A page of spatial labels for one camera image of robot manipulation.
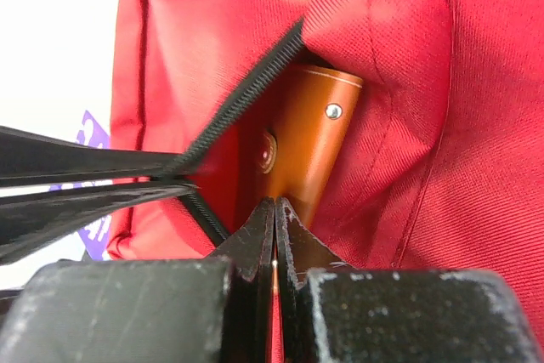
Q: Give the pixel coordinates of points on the red backpack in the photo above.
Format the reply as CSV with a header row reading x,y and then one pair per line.
x,y
442,163

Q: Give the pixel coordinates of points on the brown leather wallet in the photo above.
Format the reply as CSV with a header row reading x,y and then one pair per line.
x,y
291,136

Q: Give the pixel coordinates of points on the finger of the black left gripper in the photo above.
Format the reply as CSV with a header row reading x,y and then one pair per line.
x,y
32,159
30,222

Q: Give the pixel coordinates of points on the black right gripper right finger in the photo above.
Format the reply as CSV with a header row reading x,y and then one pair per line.
x,y
333,312

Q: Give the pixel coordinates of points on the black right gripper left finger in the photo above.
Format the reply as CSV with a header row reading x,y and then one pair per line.
x,y
214,309

